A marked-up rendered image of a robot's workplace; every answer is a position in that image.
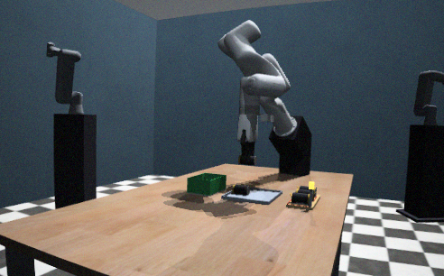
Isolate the green open box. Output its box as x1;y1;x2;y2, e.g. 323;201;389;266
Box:
187;173;227;197

